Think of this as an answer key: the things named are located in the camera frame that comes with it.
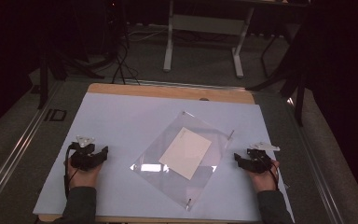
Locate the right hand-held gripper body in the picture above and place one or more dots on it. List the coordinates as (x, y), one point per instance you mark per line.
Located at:
(259, 161)

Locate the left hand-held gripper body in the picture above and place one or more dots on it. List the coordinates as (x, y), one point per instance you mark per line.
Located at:
(82, 157)

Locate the clear acrylic frame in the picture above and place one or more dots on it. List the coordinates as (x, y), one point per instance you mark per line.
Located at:
(155, 155)

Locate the white paper card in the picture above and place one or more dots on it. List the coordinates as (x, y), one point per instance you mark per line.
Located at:
(186, 152)

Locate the person's left hand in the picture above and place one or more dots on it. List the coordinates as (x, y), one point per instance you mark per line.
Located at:
(84, 177)

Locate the white table mat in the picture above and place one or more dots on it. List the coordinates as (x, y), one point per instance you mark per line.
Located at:
(105, 124)

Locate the dark round table knob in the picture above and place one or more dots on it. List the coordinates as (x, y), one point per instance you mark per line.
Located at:
(203, 99)

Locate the black stand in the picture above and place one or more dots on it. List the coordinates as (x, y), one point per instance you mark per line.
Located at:
(298, 90)

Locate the metal floor rail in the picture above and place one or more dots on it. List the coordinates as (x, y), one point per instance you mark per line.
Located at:
(317, 168)
(9, 158)

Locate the white metal desk frame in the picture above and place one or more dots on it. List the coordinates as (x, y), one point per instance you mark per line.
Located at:
(205, 25)

